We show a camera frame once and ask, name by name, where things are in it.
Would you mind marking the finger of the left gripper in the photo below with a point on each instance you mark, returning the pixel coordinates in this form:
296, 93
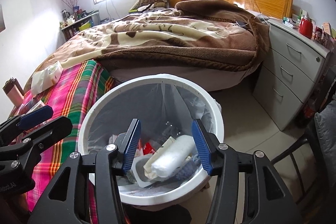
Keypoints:
34, 143
34, 115

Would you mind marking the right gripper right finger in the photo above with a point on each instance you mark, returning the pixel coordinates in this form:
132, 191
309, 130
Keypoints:
266, 197

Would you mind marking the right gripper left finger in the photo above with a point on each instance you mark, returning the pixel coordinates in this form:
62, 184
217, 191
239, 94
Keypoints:
66, 197

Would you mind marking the white purple medicine box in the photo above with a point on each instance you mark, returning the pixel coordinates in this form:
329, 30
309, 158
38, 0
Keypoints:
37, 106

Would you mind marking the white foam net sleeve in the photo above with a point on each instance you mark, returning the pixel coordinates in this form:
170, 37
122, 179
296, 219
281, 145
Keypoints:
187, 170

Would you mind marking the white round trash bin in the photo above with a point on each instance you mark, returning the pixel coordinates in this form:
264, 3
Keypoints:
166, 105

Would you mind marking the pink brown thermos mug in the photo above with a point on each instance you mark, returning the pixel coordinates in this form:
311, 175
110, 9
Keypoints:
14, 91

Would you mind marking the white tissue pack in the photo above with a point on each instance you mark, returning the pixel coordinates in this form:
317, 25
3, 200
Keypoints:
46, 78

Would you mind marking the pink plaid bed sheet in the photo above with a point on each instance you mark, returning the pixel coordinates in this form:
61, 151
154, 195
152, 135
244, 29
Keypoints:
78, 89

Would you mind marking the black padded chair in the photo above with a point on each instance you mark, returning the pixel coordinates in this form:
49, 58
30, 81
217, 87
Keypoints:
320, 136

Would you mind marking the cluttered side shelf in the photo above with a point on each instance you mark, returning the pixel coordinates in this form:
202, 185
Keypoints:
91, 20

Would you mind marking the grey drawer nightstand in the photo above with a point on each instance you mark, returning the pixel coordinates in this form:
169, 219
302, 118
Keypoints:
289, 73

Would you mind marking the brown beige fleece blanket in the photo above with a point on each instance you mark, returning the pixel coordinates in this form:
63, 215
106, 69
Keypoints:
212, 43

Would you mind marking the red cup on nightstand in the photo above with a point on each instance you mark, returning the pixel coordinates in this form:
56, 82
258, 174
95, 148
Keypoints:
306, 27

